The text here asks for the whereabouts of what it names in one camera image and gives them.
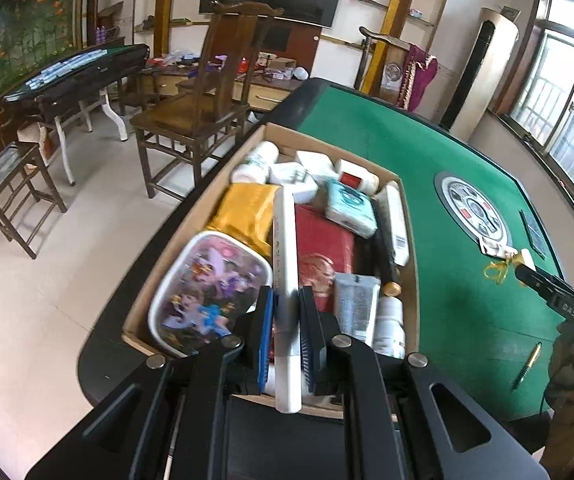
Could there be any floral wall mural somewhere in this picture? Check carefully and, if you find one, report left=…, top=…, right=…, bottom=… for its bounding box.
left=0, top=0, right=75, bottom=121

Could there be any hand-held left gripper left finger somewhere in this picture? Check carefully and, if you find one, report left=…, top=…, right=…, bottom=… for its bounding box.
left=24, top=285, right=275, bottom=480

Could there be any light blue tissue pack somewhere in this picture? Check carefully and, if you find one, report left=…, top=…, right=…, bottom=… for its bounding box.
left=324, top=181, right=379, bottom=238

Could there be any shallow cardboard box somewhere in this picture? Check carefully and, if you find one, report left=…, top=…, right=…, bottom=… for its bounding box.
left=121, top=121, right=420, bottom=418

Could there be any red foil snack bag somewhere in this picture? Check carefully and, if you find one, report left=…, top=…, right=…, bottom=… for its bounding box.
left=294, top=203, right=358, bottom=313

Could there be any pink cartoon zipper pouch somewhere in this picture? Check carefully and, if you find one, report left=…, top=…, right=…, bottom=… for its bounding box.
left=148, top=231, right=274, bottom=358

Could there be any purple fringed cloth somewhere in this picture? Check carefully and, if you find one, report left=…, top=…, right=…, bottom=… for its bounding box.
left=399, top=45, right=439, bottom=113

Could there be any tall wooden chair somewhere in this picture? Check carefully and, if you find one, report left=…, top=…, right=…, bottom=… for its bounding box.
left=131, top=1, right=284, bottom=198

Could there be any round grey table centre panel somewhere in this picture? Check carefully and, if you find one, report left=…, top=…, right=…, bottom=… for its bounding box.
left=434, top=172, right=513, bottom=243

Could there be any yellow foil snack bag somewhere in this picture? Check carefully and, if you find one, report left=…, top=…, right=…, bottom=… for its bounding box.
left=206, top=182, right=280, bottom=263

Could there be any long white bottle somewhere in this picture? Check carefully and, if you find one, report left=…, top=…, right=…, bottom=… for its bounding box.
left=378, top=181, right=412, bottom=267

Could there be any black cylindrical tube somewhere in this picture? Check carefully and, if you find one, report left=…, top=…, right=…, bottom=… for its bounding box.
left=374, top=227, right=401, bottom=285

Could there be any small wooden stool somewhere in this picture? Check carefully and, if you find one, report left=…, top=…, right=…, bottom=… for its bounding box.
left=0, top=141, right=68, bottom=260

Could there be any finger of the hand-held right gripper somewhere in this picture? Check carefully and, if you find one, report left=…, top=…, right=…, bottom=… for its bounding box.
left=514, top=262, right=566, bottom=307

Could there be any pale squeeze tube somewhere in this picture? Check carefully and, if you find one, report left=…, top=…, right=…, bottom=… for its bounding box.
left=333, top=272, right=382, bottom=346

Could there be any standing air conditioner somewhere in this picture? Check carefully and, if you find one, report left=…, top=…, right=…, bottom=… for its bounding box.
left=440, top=6, right=519, bottom=143

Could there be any white bottle with green print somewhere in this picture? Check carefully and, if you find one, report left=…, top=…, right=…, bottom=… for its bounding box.
left=231, top=141, right=280, bottom=185

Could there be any barred window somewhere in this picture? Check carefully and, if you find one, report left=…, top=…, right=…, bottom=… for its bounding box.
left=510, top=0, right=574, bottom=211

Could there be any low wooden cabinet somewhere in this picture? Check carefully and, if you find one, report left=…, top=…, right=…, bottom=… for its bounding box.
left=152, top=55, right=313, bottom=113

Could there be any white bottle with red label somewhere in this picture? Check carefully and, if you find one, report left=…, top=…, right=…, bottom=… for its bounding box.
left=334, top=158, right=381, bottom=196

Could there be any dark rectangular flat pad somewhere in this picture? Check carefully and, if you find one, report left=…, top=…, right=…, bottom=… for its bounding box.
left=518, top=208, right=549, bottom=261

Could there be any long white tube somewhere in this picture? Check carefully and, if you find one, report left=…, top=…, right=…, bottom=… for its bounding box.
left=271, top=186, right=302, bottom=415

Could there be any wooden chair with medallion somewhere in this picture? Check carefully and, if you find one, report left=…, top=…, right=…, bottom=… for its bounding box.
left=354, top=26, right=413, bottom=108

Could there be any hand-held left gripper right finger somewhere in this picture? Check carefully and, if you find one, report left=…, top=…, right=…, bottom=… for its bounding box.
left=299, top=285, right=550, bottom=480

